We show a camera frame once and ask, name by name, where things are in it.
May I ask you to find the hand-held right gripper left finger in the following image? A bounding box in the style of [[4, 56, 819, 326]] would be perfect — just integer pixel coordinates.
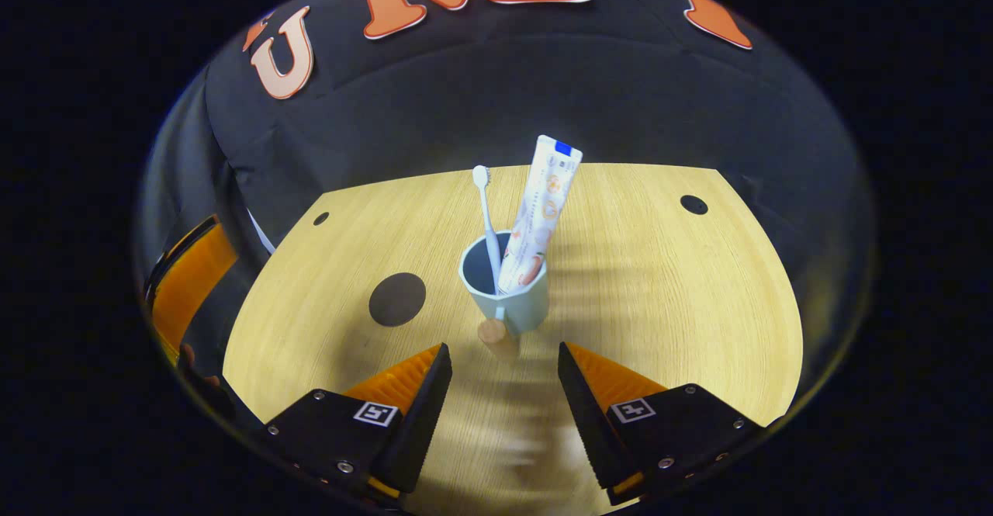
[[264, 343, 453, 501]]

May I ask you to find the white toothpaste tube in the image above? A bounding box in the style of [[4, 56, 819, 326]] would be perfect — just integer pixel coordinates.
[[496, 134, 583, 296]]

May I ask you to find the white rod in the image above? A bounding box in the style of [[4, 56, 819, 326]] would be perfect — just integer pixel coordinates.
[[248, 212, 277, 255]]

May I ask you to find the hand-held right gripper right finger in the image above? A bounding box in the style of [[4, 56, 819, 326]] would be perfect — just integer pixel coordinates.
[[559, 341, 769, 505]]

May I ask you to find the white toothbrush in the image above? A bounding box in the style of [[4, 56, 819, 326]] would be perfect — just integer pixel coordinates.
[[472, 165, 503, 296]]

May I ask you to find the dark round coaster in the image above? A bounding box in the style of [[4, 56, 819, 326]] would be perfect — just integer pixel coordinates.
[[368, 272, 427, 327]]

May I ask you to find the grey cup with wooden handle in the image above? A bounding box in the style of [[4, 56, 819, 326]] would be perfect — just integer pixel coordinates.
[[458, 229, 550, 362]]

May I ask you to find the black backdrop cloth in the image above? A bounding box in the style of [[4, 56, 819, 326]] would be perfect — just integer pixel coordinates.
[[136, 0, 874, 393]]

